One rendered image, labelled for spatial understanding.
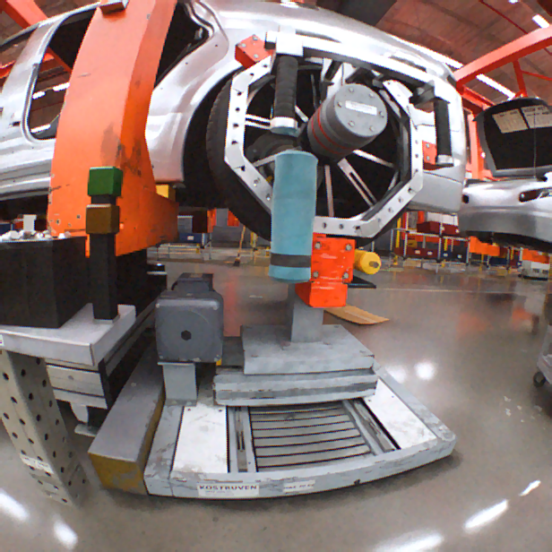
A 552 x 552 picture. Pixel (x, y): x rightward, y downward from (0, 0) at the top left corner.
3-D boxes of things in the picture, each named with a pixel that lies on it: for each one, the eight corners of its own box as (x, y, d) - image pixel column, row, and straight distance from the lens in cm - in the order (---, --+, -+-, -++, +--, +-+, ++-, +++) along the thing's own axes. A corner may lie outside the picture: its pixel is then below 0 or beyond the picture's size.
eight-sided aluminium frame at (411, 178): (408, 241, 88) (406, 81, 103) (420, 243, 83) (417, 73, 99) (219, 228, 72) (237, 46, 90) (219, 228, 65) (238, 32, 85)
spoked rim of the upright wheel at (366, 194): (229, 97, 108) (240, 232, 97) (230, 64, 88) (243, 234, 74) (359, 99, 121) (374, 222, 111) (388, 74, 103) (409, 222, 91)
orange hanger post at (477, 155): (474, 253, 523) (473, 118, 575) (504, 257, 481) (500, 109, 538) (469, 252, 511) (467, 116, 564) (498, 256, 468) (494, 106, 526)
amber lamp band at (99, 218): (121, 233, 41) (122, 204, 41) (109, 235, 38) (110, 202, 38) (97, 234, 43) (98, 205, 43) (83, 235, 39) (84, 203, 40)
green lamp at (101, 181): (122, 198, 41) (125, 169, 42) (111, 194, 38) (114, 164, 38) (98, 199, 43) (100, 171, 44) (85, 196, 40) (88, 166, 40)
